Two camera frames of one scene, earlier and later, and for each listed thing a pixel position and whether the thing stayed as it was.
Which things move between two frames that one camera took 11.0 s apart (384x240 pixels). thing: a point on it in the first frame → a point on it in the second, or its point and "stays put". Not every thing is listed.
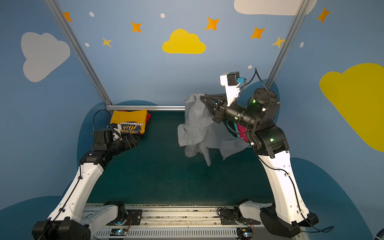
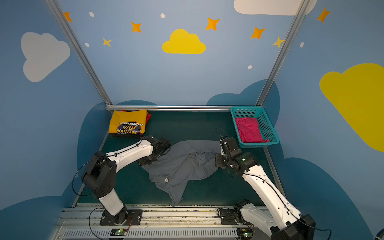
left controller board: x=118 y=232 stays put
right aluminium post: x=299 y=17 stays put
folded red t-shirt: x=148 y=117 stays put
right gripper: x=218 y=111 → x=221 y=160
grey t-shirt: x=199 y=131 → x=185 y=161
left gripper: x=126 y=141 → x=148 y=160
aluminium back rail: x=145 y=107 stays put
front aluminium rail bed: x=231 y=222 stays put
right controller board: x=244 y=233 stays put
